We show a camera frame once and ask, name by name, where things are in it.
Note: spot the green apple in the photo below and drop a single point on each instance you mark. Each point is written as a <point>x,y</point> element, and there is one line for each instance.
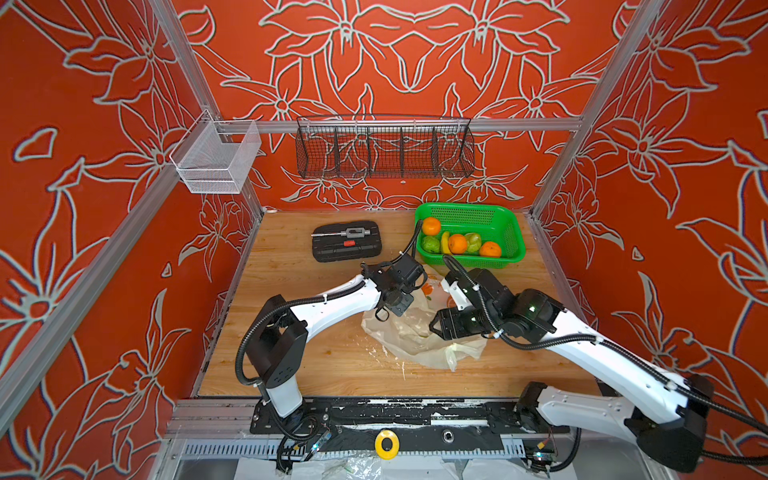
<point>474,242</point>

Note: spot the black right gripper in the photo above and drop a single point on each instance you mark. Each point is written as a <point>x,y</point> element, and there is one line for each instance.
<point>449,319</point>

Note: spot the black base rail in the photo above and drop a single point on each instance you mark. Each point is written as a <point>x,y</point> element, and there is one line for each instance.
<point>451,427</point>

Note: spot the silver metal tap wrench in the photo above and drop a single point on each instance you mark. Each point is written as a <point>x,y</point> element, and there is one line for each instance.
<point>350,233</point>

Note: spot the yellow banana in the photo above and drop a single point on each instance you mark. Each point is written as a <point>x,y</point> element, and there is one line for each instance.
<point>445,242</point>

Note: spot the black plastic tool case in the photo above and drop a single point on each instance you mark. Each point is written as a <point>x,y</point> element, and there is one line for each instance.
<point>329,249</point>

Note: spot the yellow round button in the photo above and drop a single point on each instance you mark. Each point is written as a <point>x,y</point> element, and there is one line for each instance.
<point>387,444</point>

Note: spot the orange printed plastic bag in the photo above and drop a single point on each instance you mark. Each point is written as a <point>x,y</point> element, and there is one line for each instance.
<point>409,338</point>

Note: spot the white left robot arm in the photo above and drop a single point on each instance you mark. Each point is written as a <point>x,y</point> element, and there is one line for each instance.
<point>271,351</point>

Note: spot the white wire mesh basket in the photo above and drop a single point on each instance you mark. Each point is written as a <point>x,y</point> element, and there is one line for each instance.
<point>216,156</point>

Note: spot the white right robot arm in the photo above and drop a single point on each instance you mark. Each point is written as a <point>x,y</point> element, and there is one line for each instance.
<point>663,413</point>

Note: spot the green plastic basket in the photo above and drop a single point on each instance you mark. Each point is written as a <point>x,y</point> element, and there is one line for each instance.
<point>493,223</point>

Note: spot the black wire mesh basket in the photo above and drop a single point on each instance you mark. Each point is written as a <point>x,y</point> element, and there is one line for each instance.
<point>384,146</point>

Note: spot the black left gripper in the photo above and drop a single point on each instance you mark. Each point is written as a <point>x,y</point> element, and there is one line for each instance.
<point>401,307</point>

